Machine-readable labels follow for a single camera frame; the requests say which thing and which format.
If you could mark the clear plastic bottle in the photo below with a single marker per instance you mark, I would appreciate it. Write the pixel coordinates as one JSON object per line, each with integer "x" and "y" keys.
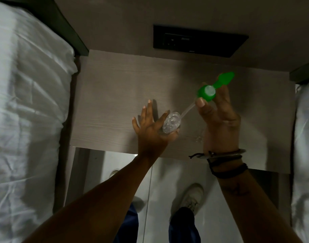
{"x": 170, "y": 122}

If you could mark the black wall outlet panel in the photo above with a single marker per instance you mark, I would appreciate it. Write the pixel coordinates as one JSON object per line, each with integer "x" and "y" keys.
{"x": 200, "y": 41}

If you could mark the white bed sheet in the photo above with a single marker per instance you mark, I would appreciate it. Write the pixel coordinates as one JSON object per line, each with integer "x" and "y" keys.
{"x": 306, "y": 159}
{"x": 28, "y": 118}

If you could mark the white right shoe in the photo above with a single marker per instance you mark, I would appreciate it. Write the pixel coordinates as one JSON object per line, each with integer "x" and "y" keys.
{"x": 189, "y": 198}

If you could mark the white left shoe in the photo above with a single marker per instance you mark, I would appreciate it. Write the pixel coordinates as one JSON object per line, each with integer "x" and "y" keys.
{"x": 139, "y": 202}

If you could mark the dark headboard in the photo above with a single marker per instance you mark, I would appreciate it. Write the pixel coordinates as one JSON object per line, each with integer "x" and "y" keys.
{"x": 305, "y": 72}
{"x": 66, "y": 25}

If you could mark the silver metal bangle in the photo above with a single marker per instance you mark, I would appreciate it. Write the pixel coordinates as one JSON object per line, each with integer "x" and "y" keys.
{"x": 235, "y": 152}

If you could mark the person's left little finger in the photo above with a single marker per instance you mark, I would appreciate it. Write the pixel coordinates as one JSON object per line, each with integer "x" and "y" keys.
{"x": 136, "y": 124}

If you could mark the person's left thumb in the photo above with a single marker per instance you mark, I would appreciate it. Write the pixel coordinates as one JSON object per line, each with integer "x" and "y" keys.
{"x": 175, "y": 135}

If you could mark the person's left forearm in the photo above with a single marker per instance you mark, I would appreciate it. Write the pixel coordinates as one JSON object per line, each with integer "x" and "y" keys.
{"x": 101, "y": 199}

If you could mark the person's right forearm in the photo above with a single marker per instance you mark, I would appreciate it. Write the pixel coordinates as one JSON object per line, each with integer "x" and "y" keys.
{"x": 248, "y": 207}

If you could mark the person's right hand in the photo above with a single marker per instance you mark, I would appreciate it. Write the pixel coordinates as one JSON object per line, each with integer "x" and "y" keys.
{"x": 221, "y": 129}

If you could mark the blue trousers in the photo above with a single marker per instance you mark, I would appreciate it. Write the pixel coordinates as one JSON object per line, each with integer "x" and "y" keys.
{"x": 183, "y": 229}

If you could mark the white shoe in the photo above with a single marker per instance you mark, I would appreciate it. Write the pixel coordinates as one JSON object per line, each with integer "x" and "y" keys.
{"x": 139, "y": 202}
{"x": 189, "y": 198}

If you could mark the person's right thumb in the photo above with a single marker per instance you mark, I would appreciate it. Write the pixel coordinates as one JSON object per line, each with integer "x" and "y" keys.
{"x": 202, "y": 105}

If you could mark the green spray head with tube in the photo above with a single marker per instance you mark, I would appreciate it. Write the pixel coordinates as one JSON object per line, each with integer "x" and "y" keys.
{"x": 207, "y": 92}

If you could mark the person's left middle finger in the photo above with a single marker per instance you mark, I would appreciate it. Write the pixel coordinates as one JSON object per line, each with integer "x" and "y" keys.
{"x": 150, "y": 110}

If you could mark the person's left hand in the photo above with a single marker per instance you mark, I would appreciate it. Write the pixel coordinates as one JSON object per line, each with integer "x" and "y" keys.
{"x": 150, "y": 135}

